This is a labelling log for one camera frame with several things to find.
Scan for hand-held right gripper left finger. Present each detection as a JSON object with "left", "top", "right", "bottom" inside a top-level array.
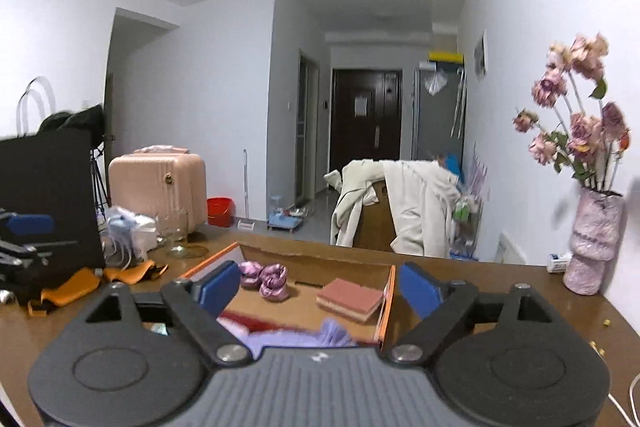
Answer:
[{"left": 75, "top": 260, "right": 253, "bottom": 368}]

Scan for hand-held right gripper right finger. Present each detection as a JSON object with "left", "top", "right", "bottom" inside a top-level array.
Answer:
[{"left": 383, "top": 262, "right": 564, "bottom": 366}]

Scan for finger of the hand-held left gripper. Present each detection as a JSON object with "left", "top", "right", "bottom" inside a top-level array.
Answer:
[
  {"left": 0, "top": 239, "right": 79, "bottom": 268},
  {"left": 0, "top": 208, "right": 55, "bottom": 238}
]

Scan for cardboard box with orange edges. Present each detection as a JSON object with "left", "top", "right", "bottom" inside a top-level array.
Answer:
[{"left": 177, "top": 241, "right": 399, "bottom": 349}]

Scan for red soft item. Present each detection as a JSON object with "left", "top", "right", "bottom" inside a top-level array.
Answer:
[{"left": 219, "top": 310, "right": 267, "bottom": 334}]

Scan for black bag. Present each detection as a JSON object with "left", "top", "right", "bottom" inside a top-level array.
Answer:
[{"left": 0, "top": 129, "right": 107, "bottom": 304}]

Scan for pink sponge block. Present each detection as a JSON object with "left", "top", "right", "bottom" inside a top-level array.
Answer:
[{"left": 315, "top": 277, "right": 386, "bottom": 325}]

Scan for glass jar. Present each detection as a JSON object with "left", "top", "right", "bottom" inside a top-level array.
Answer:
[{"left": 155, "top": 209, "right": 192, "bottom": 258}]

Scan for red bucket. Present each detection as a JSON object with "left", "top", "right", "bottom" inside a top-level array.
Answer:
[{"left": 206, "top": 197, "right": 235, "bottom": 228}]

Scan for wooden chair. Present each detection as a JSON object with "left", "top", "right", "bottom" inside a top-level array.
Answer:
[{"left": 352, "top": 179, "right": 402, "bottom": 253}]

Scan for metal storage rack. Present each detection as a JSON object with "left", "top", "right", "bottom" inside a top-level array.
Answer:
[{"left": 447, "top": 186, "right": 485, "bottom": 262}]

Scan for black tripod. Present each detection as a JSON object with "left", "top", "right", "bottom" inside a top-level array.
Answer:
[{"left": 89, "top": 149, "right": 112, "bottom": 214}]

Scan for blue floor tray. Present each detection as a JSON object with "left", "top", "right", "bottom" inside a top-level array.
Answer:
[{"left": 267, "top": 207, "right": 304, "bottom": 233}]

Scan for lavender knitted cloth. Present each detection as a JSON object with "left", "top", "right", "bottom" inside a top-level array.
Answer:
[{"left": 226, "top": 318, "right": 359, "bottom": 359}]

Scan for white plastic bag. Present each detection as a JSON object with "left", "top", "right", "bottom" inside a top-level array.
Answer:
[{"left": 100, "top": 205, "right": 160, "bottom": 269}]

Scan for white mop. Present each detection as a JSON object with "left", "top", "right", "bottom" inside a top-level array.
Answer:
[{"left": 235, "top": 149, "right": 257, "bottom": 231}]

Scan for dark cloth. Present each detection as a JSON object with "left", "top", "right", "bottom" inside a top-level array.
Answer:
[{"left": 38, "top": 105, "right": 106, "bottom": 133}]

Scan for pink suitcase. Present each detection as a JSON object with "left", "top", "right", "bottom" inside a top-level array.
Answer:
[{"left": 108, "top": 151, "right": 208, "bottom": 231}]

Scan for off-white jacket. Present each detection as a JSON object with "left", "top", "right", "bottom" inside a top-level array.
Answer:
[{"left": 323, "top": 159, "right": 383, "bottom": 246}]

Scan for small white bottle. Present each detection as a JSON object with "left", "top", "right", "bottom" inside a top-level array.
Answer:
[{"left": 545, "top": 251, "right": 573, "bottom": 274}]

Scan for dark entrance door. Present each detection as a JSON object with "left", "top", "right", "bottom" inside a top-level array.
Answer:
[{"left": 329, "top": 67, "right": 404, "bottom": 173}]

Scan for grey refrigerator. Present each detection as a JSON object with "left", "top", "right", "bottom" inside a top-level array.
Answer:
[{"left": 412, "top": 61, "right": 466, "bottom": 163}]

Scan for grey sliding door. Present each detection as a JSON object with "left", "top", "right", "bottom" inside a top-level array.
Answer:
[{"left": 295, "top": 50, "right": 321, "bottom": 203}]

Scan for pink textured vase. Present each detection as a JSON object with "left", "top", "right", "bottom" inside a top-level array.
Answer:
[{"left": 562, "top": 187, "right": 626, "bottom": 297}]

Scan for dried petal crumbs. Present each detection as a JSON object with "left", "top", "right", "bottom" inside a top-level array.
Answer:
[{"left": 589, "top": 318, "right": 614, "bottom": 356}]

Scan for clear plastic bag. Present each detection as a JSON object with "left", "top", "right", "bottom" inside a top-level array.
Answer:
[{"left": 423, "top": 70, "right": 449, "bottom": 97}]

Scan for dried pink roses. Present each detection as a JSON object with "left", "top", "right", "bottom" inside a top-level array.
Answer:
[{"left": 512, "top": 32, "right": 632, "bottom": 191}]

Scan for orange fabric strap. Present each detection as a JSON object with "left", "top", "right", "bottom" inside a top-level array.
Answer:
[{"left": 27, "top": 259, "right": 169, "bottom": 318}]

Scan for white bag handles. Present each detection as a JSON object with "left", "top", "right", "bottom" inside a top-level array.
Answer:
[{"left": 16, "top": 75, "right": 57, "bottom": 134}]

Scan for white hanging straps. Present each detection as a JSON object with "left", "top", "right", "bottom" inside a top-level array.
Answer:
[{"left": 449, "top": 66, "right": 469, "bottom": 140}]

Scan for white cable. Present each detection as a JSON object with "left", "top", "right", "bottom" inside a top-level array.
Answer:
[{"left": 607, "top": 373, "right": 640, "bottom": 427}]

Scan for framed wall picture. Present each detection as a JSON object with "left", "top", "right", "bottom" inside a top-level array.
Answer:
[{"left": 472, "top": 30, "right": 489, "bottom": 80}]

